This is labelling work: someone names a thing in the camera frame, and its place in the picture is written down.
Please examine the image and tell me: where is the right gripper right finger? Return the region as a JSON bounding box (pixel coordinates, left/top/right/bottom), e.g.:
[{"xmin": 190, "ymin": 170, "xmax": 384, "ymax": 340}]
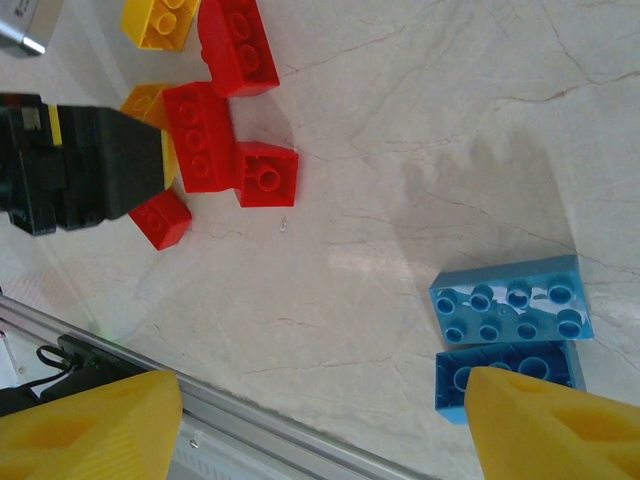
[{"xmin": 463, "ymin": 367, "xmax": 640, "ymax": 480}]

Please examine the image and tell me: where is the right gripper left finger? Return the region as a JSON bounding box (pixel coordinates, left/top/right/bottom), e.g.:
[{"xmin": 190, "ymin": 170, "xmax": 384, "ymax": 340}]
[{"xmin": 0, "ymin": 369, "xmax": 184, "ymax": 480}]

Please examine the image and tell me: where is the yellow lego brick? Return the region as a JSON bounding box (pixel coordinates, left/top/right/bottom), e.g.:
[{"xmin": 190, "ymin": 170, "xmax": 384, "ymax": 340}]
[
  {"xmin": 119, "ymin": 83, "xmax": 174, "ymax": 134},
  {"xmin": 121, "ymin": 0, "xmax": 201, "ymax": 53}
]

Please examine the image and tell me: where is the red lego brick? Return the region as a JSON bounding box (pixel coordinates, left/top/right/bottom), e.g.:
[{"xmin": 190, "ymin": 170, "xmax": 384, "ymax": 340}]
[
  {"xmin": 161, "ymin": 81, "xmax": 237, "ymax": 195},
  {"xmin": 127, "ymin": 188, "xmax": 194, "ymax": 253},
  {"xmin": 232, "ymin": 141, "xmax": 300, "ymax": 209},
  {"xmin": 196, "ymin": 0, "xmax": 281, "ymax": 99}
]

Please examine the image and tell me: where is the light blue lego brick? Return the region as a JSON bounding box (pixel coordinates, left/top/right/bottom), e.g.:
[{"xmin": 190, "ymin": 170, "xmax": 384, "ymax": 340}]
[
  {"xmin": 428, "ymin": 253, "xmax": 597, "ymax": 347},
  {"xmin": 434, "ymin": 339, "xmax": 588, "ymax": 427}
]

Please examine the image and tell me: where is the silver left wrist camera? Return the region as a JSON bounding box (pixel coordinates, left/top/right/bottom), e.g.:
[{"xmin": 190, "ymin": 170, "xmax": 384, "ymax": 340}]
[{"xmin": 0, "ymin": 0, "xmax": 64, "ymax": 58}]

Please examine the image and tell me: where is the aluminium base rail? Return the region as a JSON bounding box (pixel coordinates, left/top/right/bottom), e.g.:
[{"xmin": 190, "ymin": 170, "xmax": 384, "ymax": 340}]
[{"xmin": 0, "ymin": 292, "xmax": 441, "ymax": 480}]

